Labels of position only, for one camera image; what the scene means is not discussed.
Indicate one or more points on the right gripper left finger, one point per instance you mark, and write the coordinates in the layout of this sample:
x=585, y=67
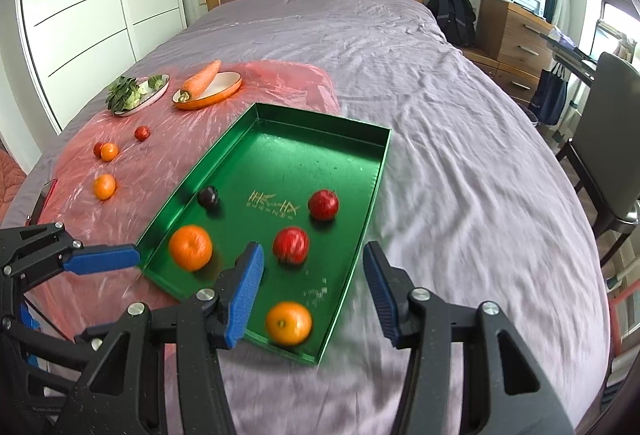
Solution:
x=121, y=390

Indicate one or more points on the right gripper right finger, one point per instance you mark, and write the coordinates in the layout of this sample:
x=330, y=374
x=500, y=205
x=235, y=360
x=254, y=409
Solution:
x=504, y=390

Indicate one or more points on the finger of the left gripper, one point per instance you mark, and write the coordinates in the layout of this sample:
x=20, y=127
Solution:
x=34, y=254
x=19, y=341

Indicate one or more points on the small orange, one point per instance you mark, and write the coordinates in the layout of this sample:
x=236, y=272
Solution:
x=104, y=186

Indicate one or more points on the red apple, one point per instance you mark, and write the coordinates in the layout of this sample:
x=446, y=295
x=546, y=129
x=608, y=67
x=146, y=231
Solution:
x=291, y=246
x=142, y=133
x=323, y=205
x=97, y=149

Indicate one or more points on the large orange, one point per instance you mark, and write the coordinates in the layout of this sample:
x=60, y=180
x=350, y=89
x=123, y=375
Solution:
x=191, y=248

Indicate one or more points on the small orange tray corner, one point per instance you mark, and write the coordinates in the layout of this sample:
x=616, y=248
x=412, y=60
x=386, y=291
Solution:
x=288, y=324

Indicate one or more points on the dark plum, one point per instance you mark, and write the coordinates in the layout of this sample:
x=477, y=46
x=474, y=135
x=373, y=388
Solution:
x=208, y=197

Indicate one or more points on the green rectangular tray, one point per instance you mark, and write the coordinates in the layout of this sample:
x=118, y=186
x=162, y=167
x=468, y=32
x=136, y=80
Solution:
x=265, y=168

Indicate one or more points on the pink quilted cushion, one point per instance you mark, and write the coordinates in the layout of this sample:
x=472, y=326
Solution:
x=11, y=180

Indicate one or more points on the pink plastic sheet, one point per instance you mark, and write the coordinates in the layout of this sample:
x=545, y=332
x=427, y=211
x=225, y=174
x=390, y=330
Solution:
x=267, y=394

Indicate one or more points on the grey purple bedspread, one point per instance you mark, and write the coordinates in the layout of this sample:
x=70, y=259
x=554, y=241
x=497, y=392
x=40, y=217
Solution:
x=473, y=203

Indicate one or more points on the green leafy vegetable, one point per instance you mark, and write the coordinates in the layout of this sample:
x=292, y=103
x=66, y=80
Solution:
x=127, y=92

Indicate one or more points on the patterned grey plate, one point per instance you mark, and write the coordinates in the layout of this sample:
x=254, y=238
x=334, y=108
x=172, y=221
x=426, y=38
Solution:
x=142, y=92

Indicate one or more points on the orange carrot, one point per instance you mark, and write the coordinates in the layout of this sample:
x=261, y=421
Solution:
x=195, y=85

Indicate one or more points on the orange oval dish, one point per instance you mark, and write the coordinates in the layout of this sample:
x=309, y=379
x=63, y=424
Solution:
x=223, y=86

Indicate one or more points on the dark office chair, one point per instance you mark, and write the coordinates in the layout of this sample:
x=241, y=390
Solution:
x=604, y=151

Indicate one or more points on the dark blue bag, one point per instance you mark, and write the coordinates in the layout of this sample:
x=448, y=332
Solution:
x=549, y=99

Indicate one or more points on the wooden drawer cabinet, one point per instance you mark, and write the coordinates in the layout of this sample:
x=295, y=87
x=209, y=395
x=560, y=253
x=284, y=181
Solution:
x=510, y=47

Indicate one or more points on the desk by window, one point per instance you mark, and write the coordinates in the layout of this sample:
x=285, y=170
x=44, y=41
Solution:
x=571, y=57

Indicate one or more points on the black backpack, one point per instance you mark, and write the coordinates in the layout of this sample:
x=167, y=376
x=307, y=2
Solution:
x=456, y=19

